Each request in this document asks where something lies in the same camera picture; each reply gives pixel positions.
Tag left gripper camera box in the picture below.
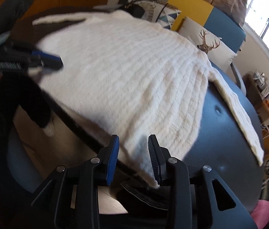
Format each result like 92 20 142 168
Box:
0 0 33 45

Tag cream knitted sweater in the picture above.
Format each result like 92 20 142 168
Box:
36 10 264 188

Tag pink bed quilt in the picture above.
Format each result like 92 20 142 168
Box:
250 200 269 229

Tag wooden side table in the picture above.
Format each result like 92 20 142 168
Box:
243 73 269 126

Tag geometric triangle print cushion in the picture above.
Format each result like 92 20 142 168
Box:
128 0 181 30

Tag grey yellow blue armchair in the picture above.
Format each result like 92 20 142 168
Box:
93 0 248 94

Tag black handbag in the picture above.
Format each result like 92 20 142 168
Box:
118 3 145 19

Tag deer print cushion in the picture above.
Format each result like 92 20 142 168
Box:
179 17 237 72

